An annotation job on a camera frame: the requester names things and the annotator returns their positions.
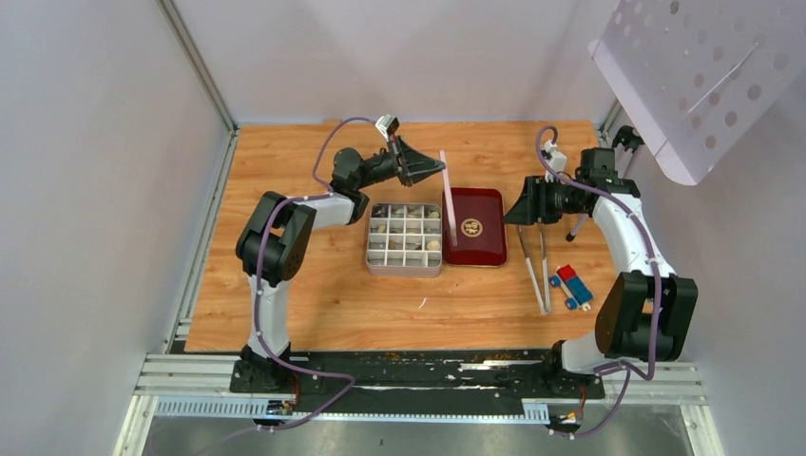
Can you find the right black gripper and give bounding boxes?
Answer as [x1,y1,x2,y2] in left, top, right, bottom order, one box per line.
[503,175,585,225]

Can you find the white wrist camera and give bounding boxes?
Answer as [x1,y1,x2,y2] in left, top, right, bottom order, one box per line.
[374,114,400,142]
[542,140,567,181]

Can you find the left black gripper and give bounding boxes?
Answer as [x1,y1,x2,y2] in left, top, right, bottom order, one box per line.
[357,136,447,192]

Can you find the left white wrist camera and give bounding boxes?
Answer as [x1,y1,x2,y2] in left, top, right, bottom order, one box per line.
[374,114,400,142]

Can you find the metal tongs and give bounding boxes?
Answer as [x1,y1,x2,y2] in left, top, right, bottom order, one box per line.
[517,224,552,316]

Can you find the silver compartment tin box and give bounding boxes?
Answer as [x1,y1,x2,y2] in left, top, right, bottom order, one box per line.
[365,202,443,278]

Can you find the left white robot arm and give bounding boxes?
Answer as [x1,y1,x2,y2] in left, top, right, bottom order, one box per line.
[230,135,447,393]

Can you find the purple cable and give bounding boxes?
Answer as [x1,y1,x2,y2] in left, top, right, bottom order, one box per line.
[251,116,394,432]
[535,125,663,440]

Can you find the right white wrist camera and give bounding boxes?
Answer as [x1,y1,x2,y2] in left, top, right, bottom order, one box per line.
[542,140,567,181]

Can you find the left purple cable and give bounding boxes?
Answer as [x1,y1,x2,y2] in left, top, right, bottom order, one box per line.
[251,116,394,432]

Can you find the white perforated metal panel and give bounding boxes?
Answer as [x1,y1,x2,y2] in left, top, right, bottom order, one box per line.
[588,0,805,186]

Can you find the red rectangular tray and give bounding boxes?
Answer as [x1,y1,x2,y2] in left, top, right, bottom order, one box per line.
[442,187,509,267]

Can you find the silver tin lid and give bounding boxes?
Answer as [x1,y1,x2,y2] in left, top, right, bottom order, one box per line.
[439,149,458,247]

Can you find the red blue toy car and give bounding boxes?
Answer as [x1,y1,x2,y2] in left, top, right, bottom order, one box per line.
[549,265,593,312]

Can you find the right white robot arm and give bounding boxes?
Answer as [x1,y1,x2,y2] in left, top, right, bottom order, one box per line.
[504,147,699,397]

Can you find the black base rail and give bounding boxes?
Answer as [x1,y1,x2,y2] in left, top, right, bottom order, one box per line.
[229,348,605,416]

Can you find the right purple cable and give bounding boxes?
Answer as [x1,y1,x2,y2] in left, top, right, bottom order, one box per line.
[535,125,663,440]

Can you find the small tripod stand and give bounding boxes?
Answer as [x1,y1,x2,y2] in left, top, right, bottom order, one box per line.
[565,124,646,243]

